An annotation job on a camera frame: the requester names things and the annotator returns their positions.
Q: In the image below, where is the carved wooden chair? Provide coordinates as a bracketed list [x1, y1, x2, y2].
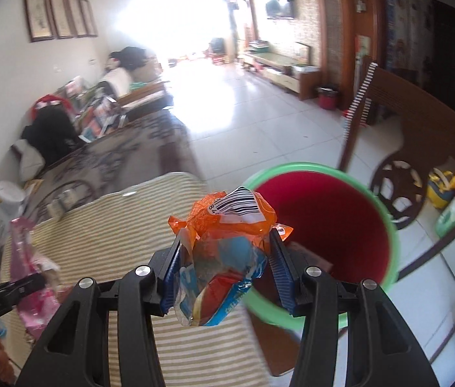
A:
[248, 62, 455, 377]

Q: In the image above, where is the wall-mounted television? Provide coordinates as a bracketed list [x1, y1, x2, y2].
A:
[265, 0, 295, 20]

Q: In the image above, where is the coffee table with patterned cloth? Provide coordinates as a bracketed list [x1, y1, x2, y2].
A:
[12, 109, 200, 218]

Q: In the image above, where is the striped table cloth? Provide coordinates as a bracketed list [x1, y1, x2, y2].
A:
[0, 172, 270, 387]

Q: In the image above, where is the pink plastic package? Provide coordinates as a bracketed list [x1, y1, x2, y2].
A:
[9, 216, 75, 341]

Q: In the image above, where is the black bag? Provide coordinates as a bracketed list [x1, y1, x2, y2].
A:
[22, 107, 79, 162]

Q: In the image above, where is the dark armchair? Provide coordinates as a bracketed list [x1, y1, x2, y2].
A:
[207, 37, 228, 65]

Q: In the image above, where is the orange snack wrapper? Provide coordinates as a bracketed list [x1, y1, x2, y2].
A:
[168, 186, 295, 327]

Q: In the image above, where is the green bottle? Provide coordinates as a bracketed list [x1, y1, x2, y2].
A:
[435, 193, 455, 238]

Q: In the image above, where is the black cloth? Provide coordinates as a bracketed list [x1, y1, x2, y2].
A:
[108, 47, 159, 71]

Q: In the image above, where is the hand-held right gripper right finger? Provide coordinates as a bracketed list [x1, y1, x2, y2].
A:
[268, 232, 440, 387]

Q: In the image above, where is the television cabinet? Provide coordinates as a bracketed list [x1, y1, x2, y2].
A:
[240, 50, 321, 101]

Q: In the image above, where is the small red bucket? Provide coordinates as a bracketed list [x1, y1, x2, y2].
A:
[315, 85, 340, 110]

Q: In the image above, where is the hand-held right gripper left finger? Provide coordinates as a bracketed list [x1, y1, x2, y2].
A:
[15, 234, 184, 387]

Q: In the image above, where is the wooden sofa with cushion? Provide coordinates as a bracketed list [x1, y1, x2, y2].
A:
[98, 46, 172, 122]

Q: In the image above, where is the red bin with green rim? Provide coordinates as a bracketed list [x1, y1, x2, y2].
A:
[245, 162, 401, 330]

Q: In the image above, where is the framed wall picture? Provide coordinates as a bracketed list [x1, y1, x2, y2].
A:
[47, 0, 76, 40]
[24, 0, 58, 43]
[65, 0, 88, 38]
[79, 0, 98, 37]

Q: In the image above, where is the printed curtain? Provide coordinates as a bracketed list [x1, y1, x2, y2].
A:
[381, 0, 430, 73]

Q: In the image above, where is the row of books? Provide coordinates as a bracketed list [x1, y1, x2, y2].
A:
[56, 76, 127, 144]

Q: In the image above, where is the yellow toddler potty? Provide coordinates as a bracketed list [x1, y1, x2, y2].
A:
[427, 168, 455, 210]

